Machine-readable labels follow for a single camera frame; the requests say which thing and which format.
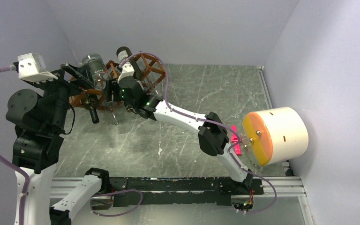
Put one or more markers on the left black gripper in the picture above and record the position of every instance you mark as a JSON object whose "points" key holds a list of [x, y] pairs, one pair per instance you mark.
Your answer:
{"points": [[60, 73]]}

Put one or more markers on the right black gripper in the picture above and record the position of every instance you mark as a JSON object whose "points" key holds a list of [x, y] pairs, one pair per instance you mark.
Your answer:
{"points": [[111, 85]]}

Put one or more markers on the clear bottle with silver cap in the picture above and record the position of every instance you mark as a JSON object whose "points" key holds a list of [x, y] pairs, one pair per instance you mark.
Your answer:
{"points": [[97, 70]]}

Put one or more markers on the olive wine bottle black top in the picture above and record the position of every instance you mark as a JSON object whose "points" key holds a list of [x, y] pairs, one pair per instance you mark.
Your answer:
{"points": [[123, 54]]}

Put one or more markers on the dark green wine bottle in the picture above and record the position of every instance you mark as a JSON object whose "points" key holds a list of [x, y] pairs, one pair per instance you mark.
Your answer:
{"points": [[90, 103]]}

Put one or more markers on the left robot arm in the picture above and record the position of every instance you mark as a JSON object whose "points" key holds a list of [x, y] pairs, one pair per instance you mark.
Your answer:
{"points": [[39, 126]]}

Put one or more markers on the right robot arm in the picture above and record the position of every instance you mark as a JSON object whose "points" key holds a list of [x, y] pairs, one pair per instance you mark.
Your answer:
{"points": [[212, 133]]}

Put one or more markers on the brown wooden wine rack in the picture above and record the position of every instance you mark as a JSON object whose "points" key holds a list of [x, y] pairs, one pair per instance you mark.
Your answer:
{"points": [[152, 71]]}

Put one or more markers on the pink plastic piece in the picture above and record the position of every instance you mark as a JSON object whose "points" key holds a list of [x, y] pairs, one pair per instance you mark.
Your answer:
{"points": [[237, 148]]}

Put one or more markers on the white cylinder with orange lid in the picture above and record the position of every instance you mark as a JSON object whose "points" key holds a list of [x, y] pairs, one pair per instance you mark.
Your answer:
{"points": [[274, 135]]}

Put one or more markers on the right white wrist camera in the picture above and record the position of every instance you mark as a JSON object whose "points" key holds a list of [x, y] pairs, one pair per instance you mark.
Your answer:
{"points": [[127, 70]]}

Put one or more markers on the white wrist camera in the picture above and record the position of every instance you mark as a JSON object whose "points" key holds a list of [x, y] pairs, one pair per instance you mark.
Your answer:
{"points": [[127, 70], [32, 68]]}

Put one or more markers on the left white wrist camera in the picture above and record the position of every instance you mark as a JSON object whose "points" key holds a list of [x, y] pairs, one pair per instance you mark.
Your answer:
{"points": [[32, 68]]}

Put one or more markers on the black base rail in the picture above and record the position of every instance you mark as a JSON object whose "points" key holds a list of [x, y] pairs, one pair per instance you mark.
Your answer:
{"points": [[179, 190]]}

